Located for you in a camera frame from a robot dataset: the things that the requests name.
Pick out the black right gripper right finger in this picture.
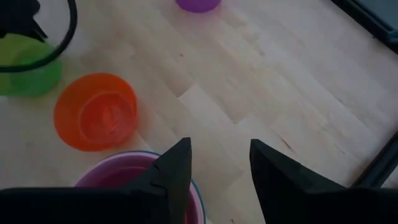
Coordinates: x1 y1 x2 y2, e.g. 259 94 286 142
249 139 352 224

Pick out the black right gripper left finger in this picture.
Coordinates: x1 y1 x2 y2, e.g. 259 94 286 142
121 137 193 224

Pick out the pink plastic bowl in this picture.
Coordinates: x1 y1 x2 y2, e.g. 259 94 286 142
74 151 203 224

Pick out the green plastic bowl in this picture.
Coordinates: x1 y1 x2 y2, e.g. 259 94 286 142
0 33 63 97

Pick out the orange plastic bowl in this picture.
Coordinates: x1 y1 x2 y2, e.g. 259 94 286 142
53 73 139 152

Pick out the purple plastic bowl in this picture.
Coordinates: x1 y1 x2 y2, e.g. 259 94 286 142
175 0 222 14

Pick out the black aluminium rig frame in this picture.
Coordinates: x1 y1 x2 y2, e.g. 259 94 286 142
331 0 398 189

